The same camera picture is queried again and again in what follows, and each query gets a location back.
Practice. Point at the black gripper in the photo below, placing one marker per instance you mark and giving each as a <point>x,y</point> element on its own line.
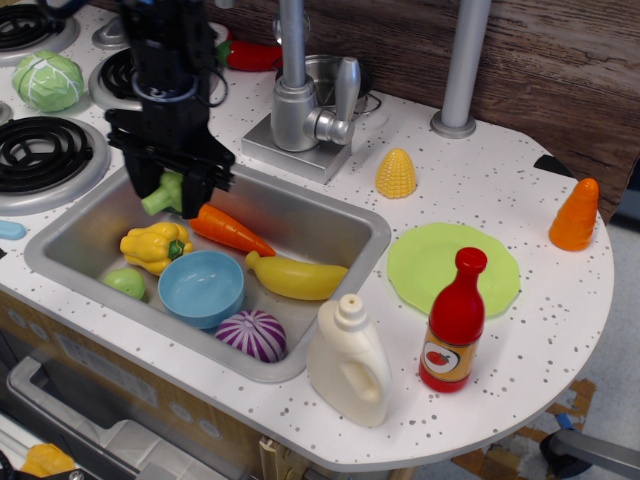
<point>171,136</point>

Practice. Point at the green toy broccoli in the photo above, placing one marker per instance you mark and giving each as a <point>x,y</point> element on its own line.
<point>168,195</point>

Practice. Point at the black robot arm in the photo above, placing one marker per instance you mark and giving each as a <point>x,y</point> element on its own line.
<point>174,55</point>

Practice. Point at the blue plastic bowl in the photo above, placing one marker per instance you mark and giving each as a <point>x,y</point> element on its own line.
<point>202,288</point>

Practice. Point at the orange toy carrot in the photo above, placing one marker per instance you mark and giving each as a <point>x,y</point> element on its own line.
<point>216,225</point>

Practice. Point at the yellow toy bell pepper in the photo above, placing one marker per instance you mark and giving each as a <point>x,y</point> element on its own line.
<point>155,247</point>

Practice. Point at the small green toy ball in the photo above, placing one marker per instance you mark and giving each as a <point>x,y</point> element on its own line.
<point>127,281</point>

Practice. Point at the black rear stove burner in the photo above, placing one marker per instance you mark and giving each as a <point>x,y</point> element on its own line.
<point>111,84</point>

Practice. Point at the black stove burner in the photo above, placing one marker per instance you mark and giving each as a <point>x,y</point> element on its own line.
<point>111,84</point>
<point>47,162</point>

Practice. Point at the silver sink basin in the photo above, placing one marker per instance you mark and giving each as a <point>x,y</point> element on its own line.
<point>80,247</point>

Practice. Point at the black front stove burner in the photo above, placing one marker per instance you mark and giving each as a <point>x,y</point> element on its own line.
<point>47,162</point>

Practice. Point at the silver toy faucet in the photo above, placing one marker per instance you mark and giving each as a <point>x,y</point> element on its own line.
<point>299,136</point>

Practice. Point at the red toy chili pepper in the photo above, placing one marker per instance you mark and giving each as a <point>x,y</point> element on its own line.
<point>248,57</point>

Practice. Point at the yellow toy banana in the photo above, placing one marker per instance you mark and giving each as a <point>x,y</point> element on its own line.
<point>295,279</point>

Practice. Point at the grey stove knob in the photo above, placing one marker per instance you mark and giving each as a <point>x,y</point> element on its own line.
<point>111,36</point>

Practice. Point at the green toy cabbage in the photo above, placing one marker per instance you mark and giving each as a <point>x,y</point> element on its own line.
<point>48,82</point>

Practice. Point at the light blue toy piece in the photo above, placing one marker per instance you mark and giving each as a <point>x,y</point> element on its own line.
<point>10,230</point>

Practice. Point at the purple toy onion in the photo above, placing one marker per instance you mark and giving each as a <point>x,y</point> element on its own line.
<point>254,333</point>

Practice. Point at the small silver pot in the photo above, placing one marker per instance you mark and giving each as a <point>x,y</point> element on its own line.
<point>323,70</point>

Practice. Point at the black far left burner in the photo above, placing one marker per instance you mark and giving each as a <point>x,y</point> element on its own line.
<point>25,30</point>

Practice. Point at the yellow toy corn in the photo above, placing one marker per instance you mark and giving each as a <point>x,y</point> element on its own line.
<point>396,177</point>

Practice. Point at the white toy milk jug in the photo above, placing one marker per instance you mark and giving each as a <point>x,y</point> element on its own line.
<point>347,364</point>

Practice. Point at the light green plate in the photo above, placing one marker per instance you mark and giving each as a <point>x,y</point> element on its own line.
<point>421,263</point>

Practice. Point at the grey vertical pole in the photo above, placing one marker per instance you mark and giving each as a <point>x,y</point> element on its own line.
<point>454,120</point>

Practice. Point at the yellow toy on floor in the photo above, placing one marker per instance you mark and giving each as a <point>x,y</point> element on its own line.
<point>43,460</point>

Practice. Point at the red toy ketchup bottle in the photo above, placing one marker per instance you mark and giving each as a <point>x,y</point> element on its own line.
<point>455,325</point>

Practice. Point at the black tape right edge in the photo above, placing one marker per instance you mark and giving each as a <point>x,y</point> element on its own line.
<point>551,164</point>

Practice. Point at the orange toy cone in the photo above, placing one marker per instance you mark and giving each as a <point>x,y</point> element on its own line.
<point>575,221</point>

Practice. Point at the grey chair base leg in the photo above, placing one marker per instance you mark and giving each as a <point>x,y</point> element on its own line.
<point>569,453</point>

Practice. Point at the grey oven door handle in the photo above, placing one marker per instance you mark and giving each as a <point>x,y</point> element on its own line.
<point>108,452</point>

